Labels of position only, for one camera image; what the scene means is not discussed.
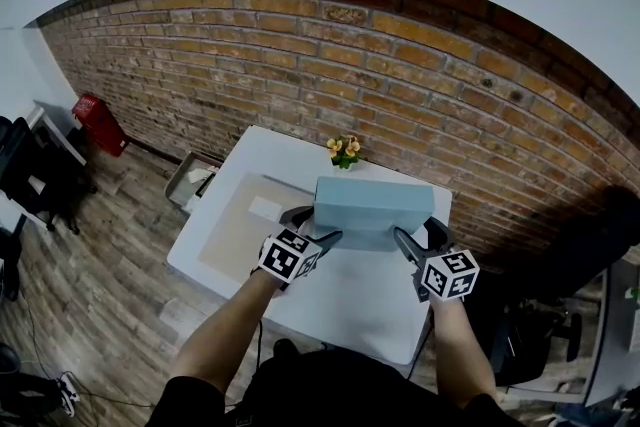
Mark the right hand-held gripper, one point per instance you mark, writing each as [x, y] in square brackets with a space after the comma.
[447, 275]

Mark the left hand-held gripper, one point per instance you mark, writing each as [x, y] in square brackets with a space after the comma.
[285, 260]

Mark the blue file box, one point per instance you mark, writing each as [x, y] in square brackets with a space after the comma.
[370, 210]

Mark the beige file box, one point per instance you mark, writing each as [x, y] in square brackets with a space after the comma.
[235, 230]

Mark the person's left forearm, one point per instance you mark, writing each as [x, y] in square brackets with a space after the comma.
[225, 335]

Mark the person's right forearm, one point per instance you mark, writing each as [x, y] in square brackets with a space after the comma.
[460, 350]

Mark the potted yellow flower plant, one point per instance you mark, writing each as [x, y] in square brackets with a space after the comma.
[344, 152]

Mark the white table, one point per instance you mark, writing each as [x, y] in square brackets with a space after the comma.
[350, 305]

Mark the person's black shirt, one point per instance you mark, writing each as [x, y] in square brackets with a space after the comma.
[340, 395]

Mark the white desk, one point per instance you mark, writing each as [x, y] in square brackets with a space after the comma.
[620, 315]

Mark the red case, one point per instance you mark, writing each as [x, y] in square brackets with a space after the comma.
[100, 125]

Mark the black mesh office chair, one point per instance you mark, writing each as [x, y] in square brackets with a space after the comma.
[35, 170]

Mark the white power strip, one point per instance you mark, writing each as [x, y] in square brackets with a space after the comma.
[70, 395]

